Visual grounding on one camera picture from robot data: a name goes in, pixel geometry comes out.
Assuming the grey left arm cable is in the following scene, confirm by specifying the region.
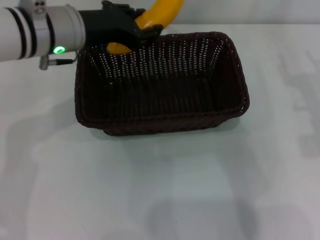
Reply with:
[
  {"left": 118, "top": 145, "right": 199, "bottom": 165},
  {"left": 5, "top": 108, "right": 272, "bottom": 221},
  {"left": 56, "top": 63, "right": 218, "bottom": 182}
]
[{"left": 39, "top": 51, "right": 77, "bottom": 71}]

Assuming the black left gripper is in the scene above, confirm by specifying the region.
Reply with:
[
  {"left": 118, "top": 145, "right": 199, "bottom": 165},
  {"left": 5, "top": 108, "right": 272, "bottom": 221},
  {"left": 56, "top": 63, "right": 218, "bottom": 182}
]
[{"left": 79, "top": 0, "right": 163, "bottom": 50}]

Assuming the black woven plastic basket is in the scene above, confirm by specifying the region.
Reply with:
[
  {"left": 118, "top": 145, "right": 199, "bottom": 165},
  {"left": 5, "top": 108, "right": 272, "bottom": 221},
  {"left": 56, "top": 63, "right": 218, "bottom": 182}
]
[{"left": 74, "top": 31, "right": 251, "bottom": 137}]

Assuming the yellow banana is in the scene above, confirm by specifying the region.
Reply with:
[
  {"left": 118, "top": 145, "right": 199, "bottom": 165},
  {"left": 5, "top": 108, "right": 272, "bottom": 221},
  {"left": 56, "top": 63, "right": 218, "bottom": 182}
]
[{"left": 106, "top": 0, "right": 185, "bottom": 55}]

